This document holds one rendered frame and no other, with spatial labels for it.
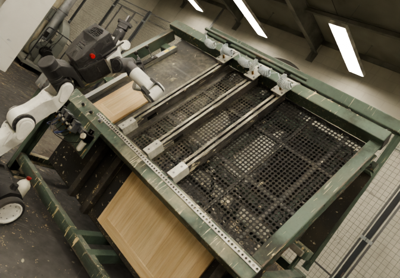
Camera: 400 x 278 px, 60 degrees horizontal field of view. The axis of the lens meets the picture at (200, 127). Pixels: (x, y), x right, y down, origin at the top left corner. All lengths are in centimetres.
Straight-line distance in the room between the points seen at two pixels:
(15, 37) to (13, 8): 46
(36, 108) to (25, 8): 407
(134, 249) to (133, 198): 35
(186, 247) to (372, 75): 604
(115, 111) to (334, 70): 583
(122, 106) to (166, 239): 110
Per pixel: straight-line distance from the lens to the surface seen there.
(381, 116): 302
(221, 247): 194
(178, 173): 219
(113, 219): 268
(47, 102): 248
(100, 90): 301
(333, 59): 804
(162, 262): 239
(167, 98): 269
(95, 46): 241
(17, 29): 648
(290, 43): 865
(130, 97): 288
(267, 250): 194
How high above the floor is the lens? 133
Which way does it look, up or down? 2 degrees down
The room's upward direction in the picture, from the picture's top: 36 degrees clockwise
